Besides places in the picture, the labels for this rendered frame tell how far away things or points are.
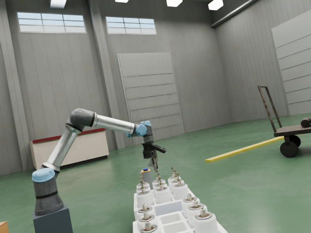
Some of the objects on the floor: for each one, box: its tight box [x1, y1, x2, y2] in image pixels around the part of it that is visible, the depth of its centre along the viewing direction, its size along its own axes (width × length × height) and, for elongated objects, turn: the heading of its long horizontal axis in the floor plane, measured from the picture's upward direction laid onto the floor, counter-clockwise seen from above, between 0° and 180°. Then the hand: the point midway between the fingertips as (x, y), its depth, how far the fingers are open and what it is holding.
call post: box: [142, 171, 153, 190], centre depth 196 cm, size 7×7×31 cm
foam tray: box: [134, 186, 196, 221], centre depth 168 cm, size 39×39×18 cm
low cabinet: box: [30, 128, 109, 171], centre depth 698 cm, size 175×226×81 cm
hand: (156, 168), depth 180 cm, fingers open, 3 cm apart
